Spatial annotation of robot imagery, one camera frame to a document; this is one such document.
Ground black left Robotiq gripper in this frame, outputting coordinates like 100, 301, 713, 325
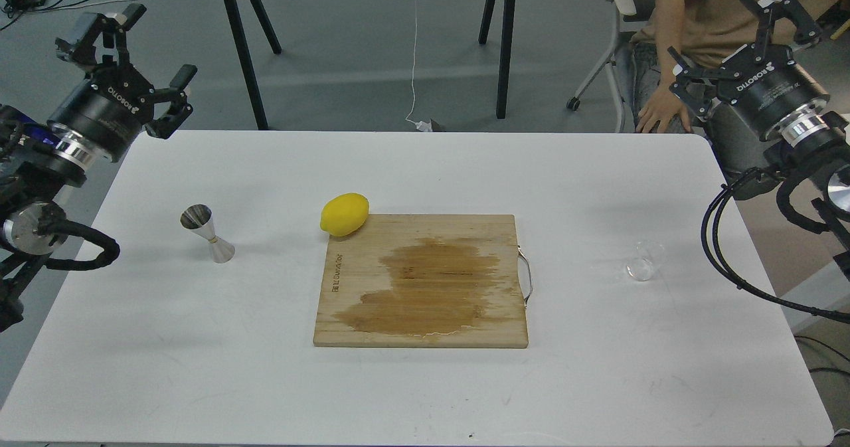
48, 4, 198, 162

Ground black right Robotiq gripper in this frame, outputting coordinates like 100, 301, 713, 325
667, 0, 831, 141

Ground steel double jigger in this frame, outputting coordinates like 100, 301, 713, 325
179, 204, 236, 264

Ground clear small glass cup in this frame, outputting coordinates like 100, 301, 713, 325
625, 239, 667, 282

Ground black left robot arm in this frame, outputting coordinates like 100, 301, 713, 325
1, 4, 197, 329

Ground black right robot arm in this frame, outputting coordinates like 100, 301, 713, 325
668, 0, 848, 323

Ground person's hand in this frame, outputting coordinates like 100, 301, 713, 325
636, 86, 693, 134

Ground seated person in tan shirt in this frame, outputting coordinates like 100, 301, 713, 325
629, 0, 850, 175

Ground white office chair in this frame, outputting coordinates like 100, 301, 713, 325
566, 0, 655, 133

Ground yellow lemon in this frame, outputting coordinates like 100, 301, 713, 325
319, 193, 370, 237

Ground wooden cutting board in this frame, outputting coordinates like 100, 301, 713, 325
313, 214, 529, 348

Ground white hanging power cable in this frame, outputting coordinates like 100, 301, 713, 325
405, 0, 434, 132

